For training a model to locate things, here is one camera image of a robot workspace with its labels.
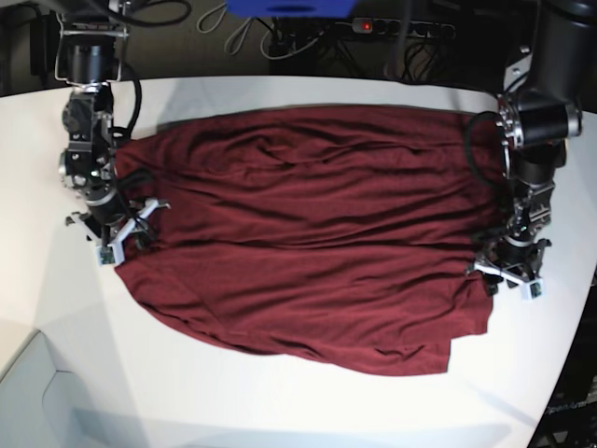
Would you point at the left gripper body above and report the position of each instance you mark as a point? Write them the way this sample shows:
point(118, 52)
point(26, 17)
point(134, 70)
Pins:
point(515, 260)

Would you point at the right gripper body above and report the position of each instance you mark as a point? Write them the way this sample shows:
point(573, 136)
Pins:
point(109, 222)

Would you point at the dark red t-shirt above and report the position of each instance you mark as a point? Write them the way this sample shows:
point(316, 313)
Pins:
point(341, 234)

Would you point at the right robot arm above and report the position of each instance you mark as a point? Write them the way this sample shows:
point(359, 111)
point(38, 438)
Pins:
point(90, 58)

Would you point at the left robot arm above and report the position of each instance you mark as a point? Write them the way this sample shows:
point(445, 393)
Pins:
point(535, 120)

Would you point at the white bin corner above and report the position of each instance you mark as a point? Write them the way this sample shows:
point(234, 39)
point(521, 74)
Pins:
point(37, 409)

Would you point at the black box on floor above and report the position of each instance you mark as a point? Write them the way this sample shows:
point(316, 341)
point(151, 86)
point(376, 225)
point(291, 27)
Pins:
point(44, 40)

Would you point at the black power strip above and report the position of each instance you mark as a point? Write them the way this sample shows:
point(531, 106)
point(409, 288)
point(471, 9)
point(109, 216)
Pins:
point(393, 28)

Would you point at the blue box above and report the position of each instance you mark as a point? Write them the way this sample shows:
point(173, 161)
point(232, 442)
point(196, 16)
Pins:
point(291, 8)

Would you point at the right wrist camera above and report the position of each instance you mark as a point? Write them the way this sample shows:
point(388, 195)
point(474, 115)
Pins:
point(109, 255)

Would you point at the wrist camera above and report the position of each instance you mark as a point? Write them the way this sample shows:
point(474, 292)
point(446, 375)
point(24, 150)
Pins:
point(532, 289)
point(109, 255)

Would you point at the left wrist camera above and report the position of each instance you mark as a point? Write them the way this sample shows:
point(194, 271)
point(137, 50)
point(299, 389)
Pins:
point(532, 289)

